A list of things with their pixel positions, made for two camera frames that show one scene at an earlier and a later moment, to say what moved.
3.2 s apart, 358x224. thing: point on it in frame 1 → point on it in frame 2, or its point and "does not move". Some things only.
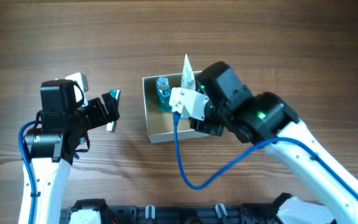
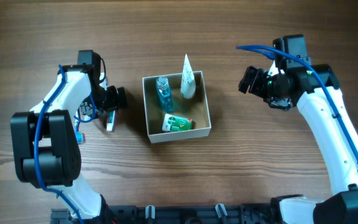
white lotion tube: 188,79 does not move
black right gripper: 206,127 → 257,83
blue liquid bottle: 162,87 does not move
